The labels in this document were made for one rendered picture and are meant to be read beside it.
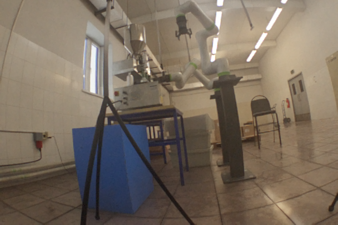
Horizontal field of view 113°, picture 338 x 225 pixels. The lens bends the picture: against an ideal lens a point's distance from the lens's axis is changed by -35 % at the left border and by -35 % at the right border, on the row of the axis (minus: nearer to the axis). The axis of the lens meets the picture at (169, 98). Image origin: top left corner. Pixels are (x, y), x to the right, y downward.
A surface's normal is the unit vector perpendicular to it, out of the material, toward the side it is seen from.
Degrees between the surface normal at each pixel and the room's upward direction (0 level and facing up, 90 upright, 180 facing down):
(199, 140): 96
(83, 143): 90
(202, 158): 96
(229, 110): 90
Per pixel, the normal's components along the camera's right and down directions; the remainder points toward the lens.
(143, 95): -0.18, -0.17
